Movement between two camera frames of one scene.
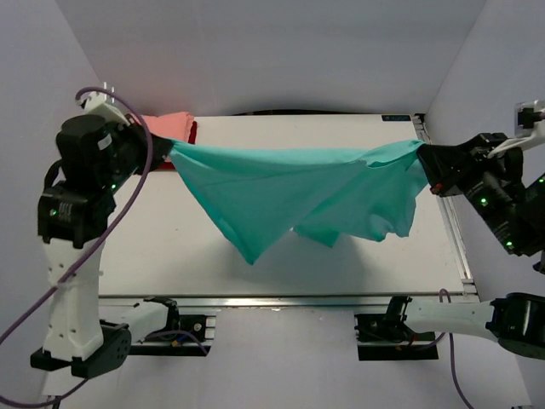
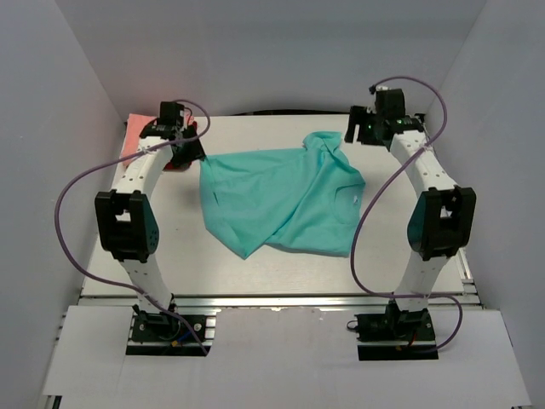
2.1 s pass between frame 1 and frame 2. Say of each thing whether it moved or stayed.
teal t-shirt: moved
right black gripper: moved
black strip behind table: stayed
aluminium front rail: stayed
